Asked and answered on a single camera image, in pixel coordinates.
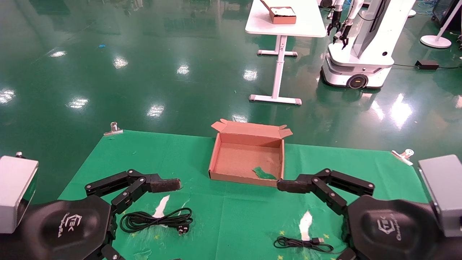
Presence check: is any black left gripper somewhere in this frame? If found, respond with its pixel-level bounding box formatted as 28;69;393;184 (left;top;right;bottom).
0;169;182;260

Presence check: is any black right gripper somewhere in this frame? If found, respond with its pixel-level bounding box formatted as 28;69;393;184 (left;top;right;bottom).
277;168;452;260

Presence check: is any black mouse USB cable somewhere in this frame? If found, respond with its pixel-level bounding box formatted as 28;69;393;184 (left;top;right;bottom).
273;236;335;254

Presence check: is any black power cable with plug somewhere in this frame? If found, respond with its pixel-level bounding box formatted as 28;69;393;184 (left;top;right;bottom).
119;207;193;236

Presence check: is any open brown cardboard box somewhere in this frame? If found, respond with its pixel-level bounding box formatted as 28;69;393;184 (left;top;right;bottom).
209;118;293;187

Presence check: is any green cloth scrap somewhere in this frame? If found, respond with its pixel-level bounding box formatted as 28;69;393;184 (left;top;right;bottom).
252;166;278;180

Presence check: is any green table cloth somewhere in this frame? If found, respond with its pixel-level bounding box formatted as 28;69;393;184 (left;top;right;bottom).
58;129;430;260

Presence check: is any silver metal binder clip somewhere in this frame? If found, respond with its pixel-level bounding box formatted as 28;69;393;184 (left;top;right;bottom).
391;149;415;166
104;122;124;137

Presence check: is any white wheeled mobile robot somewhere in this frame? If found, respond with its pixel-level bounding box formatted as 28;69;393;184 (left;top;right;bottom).
321;0;417;90

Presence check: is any black power adapter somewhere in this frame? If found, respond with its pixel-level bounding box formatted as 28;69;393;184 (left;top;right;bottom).
415;60;440;70

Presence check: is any white table with legs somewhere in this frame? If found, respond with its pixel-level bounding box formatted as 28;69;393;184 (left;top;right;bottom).
245;0;327;105

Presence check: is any small carton with white filling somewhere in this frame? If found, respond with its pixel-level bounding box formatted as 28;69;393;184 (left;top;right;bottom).
260;0;297;25

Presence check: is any white round stand with pole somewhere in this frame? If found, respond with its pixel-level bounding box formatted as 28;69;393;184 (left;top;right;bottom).
420;0;462;49

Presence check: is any dark equipment case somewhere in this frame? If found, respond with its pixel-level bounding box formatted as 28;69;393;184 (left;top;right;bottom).
432;0;462;31

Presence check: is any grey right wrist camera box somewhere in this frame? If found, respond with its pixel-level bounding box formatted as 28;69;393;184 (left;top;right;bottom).
418;155;462;238

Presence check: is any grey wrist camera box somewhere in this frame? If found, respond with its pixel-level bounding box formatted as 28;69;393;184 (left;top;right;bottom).
418;155;462;238
0;152;39;234

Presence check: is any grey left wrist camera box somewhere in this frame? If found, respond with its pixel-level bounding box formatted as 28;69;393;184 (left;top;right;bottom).
0;152;39;234

